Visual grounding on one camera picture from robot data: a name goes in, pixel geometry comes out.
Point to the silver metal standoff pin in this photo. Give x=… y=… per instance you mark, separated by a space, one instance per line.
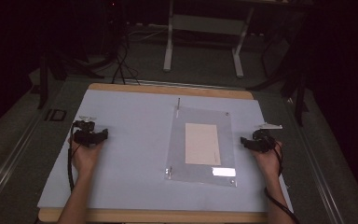
x=169 y=172
x=178 y=103

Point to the clear acrylic frame panel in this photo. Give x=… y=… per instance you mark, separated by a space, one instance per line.
x=227 y=149
x=178 y=140

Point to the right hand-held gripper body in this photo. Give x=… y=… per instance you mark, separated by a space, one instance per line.
x=263 y=140

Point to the pale table mat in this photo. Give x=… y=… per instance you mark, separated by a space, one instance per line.
x=130 y=161

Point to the person's right hand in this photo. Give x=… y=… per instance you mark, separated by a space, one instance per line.
x=268 y=163

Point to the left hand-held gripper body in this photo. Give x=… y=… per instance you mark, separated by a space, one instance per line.
x=85 y=135

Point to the black tripod stand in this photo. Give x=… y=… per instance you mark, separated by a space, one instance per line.
x=48 y=74
x=298 y=90

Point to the white metal table frame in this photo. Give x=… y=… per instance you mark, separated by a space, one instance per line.
x=208 y=25

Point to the small silver frame screw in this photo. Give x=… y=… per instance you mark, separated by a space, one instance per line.
x=232 y=180

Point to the black floor bracket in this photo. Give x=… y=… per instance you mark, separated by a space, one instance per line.
x=56 y=114

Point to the metal floor rail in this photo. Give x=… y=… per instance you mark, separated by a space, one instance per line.
x=9 y=165
x=320 y=168

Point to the photo print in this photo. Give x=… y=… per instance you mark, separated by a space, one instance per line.
x=202 y=144

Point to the person's left hand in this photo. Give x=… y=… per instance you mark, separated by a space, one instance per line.
x=84 y=158

